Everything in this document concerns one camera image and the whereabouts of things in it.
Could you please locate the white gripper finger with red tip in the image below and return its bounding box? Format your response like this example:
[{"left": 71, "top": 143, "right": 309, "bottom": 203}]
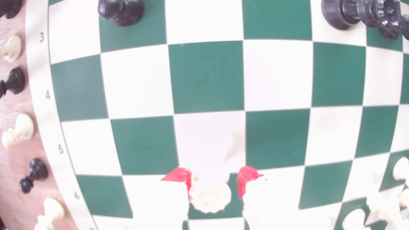
[
  {"left": 132, "top": 167, "right": 193, "bottom": 230},
  {"left": 237, "top": 166, "right": 333, "bottom": 230}
]

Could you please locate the white chess piece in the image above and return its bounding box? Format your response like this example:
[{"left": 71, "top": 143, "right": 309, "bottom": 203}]
[
  {"left": 366, "top": 188, "right": 401, "bottom": 226},
  {"left": 342, "top": 208, "right": 371, "bottom": 230},
  {"left": 189, "top": 172, "right": 232, "bottom": 214},
  {"left": 399, "top": 188, "right": 409, "bottom": 209},
  {"left": 392, "top": 157, "right": 409, "bottom": 181}
]

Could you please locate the white chess pawn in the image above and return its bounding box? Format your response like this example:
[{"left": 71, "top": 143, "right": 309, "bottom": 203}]
[
  {"left": 0, "top": 34, "right": 23, "bottom": 63},
  {"left": 33, "top": 197, "right": 66, "bottom": 230},
  {"left": 1, "top": 113, "right": 35, "bottom": 149}
]

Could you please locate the green white chess mat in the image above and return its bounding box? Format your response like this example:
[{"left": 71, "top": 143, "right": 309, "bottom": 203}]
[{"left": 26, "top": 0, "right": 409, "bottom": 230}]

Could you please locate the black chess queen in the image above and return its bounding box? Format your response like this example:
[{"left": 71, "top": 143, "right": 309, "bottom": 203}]
[{"left": 321, "top": 0, "right": 401, "bottom": 40}]

